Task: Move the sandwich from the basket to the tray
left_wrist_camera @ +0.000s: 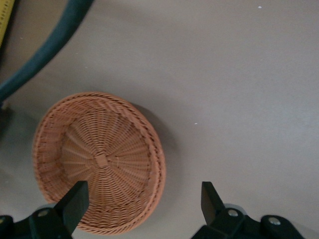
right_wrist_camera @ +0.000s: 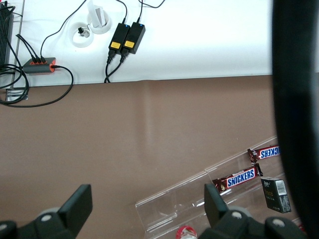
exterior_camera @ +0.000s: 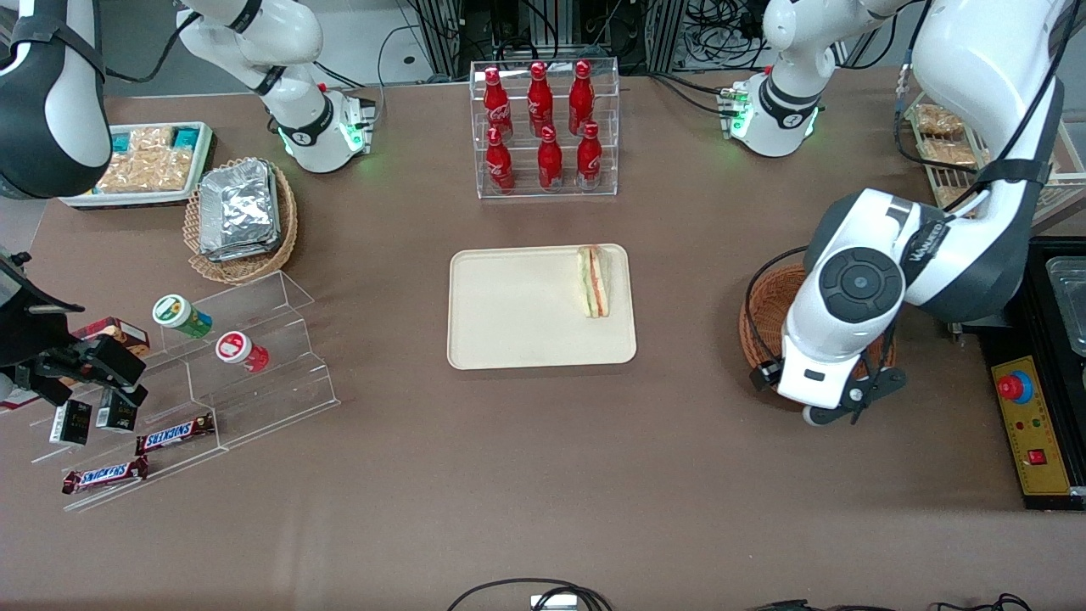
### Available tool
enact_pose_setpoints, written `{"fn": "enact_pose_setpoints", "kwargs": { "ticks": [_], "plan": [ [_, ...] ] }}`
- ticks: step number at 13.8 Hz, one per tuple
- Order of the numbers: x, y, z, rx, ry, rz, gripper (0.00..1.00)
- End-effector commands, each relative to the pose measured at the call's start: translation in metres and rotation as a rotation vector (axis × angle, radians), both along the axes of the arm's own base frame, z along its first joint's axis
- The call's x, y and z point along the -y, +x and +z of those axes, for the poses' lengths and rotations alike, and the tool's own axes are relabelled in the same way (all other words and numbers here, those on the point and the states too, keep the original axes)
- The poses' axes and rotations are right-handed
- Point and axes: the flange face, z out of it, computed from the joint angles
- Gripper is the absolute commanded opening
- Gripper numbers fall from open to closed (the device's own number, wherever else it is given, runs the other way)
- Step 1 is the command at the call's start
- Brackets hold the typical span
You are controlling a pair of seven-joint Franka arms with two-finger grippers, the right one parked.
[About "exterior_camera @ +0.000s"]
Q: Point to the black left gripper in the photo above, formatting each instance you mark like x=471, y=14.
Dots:
x=758, y=378

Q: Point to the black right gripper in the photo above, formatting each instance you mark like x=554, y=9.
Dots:
x=32, y=335

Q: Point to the triangle sandwich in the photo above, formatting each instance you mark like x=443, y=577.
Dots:
x=594, y=282

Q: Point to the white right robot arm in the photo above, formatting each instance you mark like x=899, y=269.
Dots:
x=51, y=102

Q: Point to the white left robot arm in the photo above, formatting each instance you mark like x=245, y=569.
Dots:
x=857, y=284

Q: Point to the round brown wicker basket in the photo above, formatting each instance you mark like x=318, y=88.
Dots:
x=768, y=314

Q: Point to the oval light wicker basket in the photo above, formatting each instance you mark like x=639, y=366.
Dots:
x=246, y=270

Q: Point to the white rectangular snack tray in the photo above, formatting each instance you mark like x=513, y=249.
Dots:
x=81, y=200

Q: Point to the beige plastic tray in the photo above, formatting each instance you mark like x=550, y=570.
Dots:
x=517, y=307

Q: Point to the small black box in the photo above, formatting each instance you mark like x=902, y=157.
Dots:
x=71, y=423
x=117, y=412

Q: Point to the brown chocolate box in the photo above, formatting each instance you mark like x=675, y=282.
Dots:
x=119, y=329

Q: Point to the Snickers chocolate bar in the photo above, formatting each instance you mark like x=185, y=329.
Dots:
x=174, y=434
x=105, y=476

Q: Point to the green cup with white lid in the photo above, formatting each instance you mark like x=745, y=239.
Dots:
x=180, y=314

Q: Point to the red cup with white lid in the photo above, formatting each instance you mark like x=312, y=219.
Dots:
x=239, y=350

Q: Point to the clear acrylic stepped stand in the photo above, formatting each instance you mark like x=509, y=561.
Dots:
x=271, y=399

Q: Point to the silver foil packet stack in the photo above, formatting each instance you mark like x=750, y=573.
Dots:
x=239, y=208

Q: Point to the beige snack bags pile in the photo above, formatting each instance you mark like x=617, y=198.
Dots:
x=148, y=165

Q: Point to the teal snack packet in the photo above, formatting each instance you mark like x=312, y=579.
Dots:
x=121, y=144
x=186, y=137

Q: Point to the red emergency stop button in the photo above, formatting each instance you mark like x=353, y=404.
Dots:
x=1014, y=388

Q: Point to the beige snack bag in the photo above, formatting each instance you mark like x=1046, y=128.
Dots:
x=954, y=199
x=940, y=121
x=948, y=153

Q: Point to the yellow control panel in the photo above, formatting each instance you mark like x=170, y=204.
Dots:
x=1039, y=433

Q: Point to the red cola bottle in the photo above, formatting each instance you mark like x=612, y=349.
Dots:
x=540, y=100
x=550, y=161
x=497, y=106
x=500, y=163
x=589, y=158
x=581, y=98

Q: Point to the black machine base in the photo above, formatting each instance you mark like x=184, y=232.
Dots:
x=1052, y=373

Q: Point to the clear acrylic bottle rack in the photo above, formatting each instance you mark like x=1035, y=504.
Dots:
x=519, y=188

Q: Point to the clear plastic container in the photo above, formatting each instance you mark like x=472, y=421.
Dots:
x=1069, y=297

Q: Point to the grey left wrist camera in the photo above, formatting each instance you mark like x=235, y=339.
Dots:
x=814, y=416

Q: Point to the black right wrist bracket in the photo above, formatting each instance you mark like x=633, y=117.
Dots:
x=34, y=322

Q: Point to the black wrist bracket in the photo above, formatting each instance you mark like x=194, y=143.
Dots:
x=882, y=386
x=34, y=322

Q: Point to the black left wrist bracket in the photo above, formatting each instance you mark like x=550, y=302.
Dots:
x=882, y=386

